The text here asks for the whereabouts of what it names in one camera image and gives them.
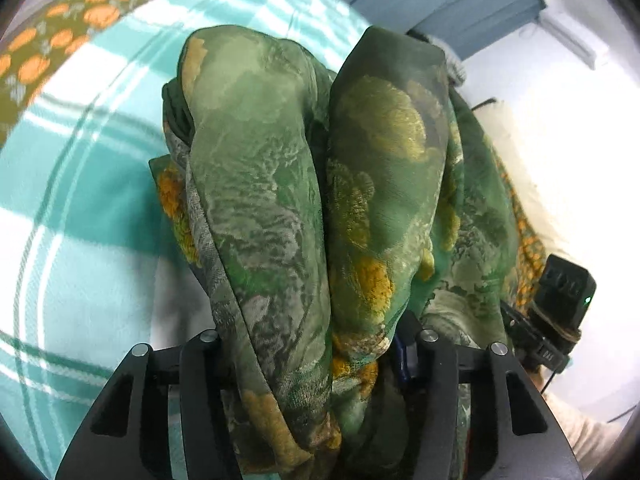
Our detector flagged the white air conditioner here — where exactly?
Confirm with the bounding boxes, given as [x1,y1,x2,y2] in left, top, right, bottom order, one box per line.
[538,8,602,70]

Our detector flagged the orange fleece trousers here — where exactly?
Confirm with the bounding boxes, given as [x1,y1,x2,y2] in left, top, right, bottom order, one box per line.
[542,392,623,474]

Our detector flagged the orange floral green quilt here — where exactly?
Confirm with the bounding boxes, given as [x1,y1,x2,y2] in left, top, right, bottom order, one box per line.
[0,0,549,311]

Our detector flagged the green landscape print jacket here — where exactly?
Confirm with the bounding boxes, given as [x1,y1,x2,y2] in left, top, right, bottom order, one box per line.
[150,25,518,479]

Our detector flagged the teal white checked bedsheet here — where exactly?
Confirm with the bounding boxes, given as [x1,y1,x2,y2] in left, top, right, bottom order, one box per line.
[1,0,367,478]

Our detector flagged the clothes pile on chair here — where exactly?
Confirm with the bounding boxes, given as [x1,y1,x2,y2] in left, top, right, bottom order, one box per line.
[407,29,466,87]

